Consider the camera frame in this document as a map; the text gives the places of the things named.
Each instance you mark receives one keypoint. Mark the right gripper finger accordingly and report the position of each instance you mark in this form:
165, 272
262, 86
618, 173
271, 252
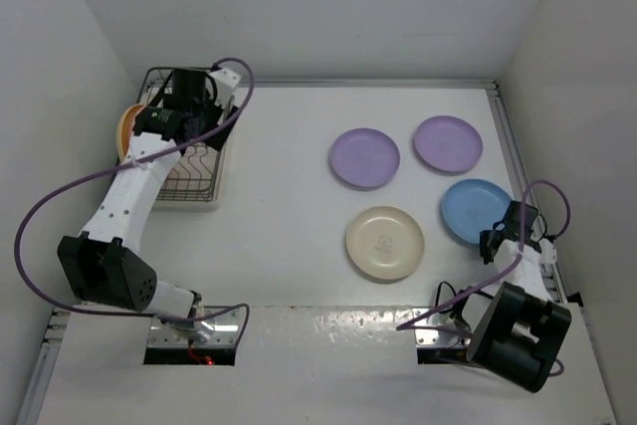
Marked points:
488, 254
491, 237

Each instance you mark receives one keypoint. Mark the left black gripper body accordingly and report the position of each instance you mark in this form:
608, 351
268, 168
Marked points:
209, 114

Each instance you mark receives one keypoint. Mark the blue plate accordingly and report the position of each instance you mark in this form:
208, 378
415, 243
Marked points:
472, 206

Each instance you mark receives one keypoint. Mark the orange plate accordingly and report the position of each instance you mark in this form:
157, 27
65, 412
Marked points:
124, 130

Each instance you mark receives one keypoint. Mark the purple plate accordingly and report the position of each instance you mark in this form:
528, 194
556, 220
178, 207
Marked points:
448, 144
364, 158

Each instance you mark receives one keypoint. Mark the cream plate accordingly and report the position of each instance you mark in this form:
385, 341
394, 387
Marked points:
385, 243

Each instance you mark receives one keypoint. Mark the pink plate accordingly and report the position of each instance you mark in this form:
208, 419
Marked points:
193, 172

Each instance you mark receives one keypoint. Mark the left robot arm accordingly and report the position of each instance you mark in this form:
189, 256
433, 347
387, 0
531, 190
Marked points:
102, 263

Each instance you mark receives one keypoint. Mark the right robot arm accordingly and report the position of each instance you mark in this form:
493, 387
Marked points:
522, 330

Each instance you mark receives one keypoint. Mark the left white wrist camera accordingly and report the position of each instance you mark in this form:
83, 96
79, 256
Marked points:
223, 83

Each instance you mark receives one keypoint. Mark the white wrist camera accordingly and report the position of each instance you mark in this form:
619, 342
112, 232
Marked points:
223, 83
548, 254

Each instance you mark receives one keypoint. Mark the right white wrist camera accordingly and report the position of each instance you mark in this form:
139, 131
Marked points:
548, 254

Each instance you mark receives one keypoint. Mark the dark wire dish rack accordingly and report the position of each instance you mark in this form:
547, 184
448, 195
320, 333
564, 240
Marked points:
153, 79

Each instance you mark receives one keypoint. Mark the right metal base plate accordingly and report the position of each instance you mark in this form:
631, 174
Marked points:
448, 330

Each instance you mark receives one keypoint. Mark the metal base plate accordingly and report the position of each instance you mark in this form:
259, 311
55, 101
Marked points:
448, 330
222, 331

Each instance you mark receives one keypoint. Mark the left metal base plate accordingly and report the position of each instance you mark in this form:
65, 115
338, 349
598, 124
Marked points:
222, 331

